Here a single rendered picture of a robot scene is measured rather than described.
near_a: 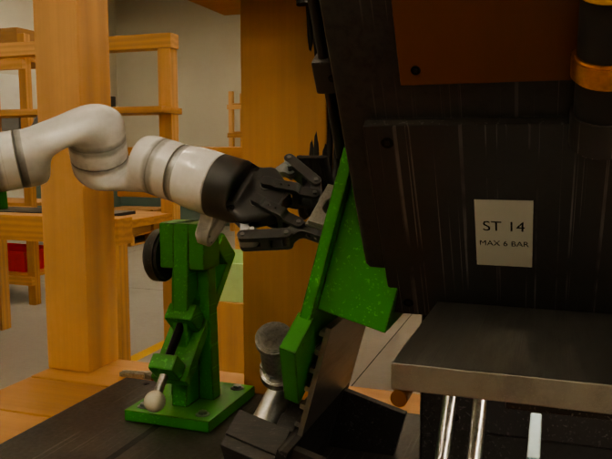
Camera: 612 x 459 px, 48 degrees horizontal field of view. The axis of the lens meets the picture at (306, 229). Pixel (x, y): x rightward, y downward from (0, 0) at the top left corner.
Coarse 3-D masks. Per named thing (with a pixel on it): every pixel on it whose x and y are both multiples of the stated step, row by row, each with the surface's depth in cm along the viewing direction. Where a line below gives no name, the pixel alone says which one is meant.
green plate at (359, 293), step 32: (352, 192) 64; (352, 224) 65; (320, 256) 65; (352, 256) 65; (320, 288) 66; (352, 288) 65; (384, 288) 64; (320, 320) 69; (352, 320) 66; (384, 320) 65
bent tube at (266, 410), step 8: (328, 184) 76; (328, 192) 75; (320, 200) 75; (328, 200) 75; (320, 208) 74; (312, 216) 73; (320, 216) 73; (312, 224) 73; (320, 224) 73; (272, 392) 75; (280, 392) 75; (264, 400) 74; (272, 400) 74; (280, 400) 74; (288, 400) 75; (264, 408) 74; (272, 408) 74; (280, 408) 74; (264, 416) 73; (272, 416) 73
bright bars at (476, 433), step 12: (444, 396) 59; (456, 396) 59; (444, 408) 58; (480, 408) 58; (444, 420) 58; (480, 420) 57; (444, 432) 57; (480, 432) 56; (444, 444) 56; (468, 444) 56; (480, 444) 56; (444, 456) 56; (468, 456) 55; (480, 456) 55
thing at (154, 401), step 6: (162, 378) 91; (156, 384) 91; (162, 384) 91; (156, 390) 90; (162, 390) 91; (150, 396) 89; (156, 396) 89; (162, 396) 89; (144, 402) 89; (150, 402) 89; (156, 402) 89; (162, 402) 89; (150, 408) 89; (156, 408) 89; (162, 408) 90
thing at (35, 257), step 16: (0, 32) 565; (16, 32) 559; (32, 32) 575; (0, 64) 554; (16, 64) 549; (32, 64) 574; (16, 128) 565; (32, 192) 564; (16, 256) 579; (32, 256) 569; (16, 272) 577; (32, 272) 571; (32, 288) 572; (32, 304) 574
